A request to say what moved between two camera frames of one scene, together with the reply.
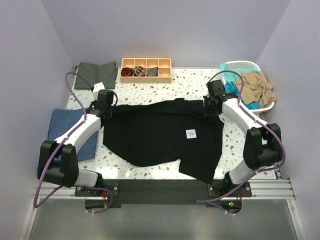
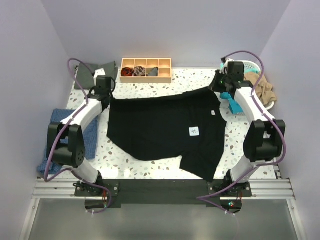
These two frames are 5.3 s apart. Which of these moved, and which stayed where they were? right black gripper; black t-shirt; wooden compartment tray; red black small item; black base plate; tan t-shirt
Moved: right black gripper; black t-shirt
Stayed: tan t-shirt; wooden compartment tray; red black small item; black base plate
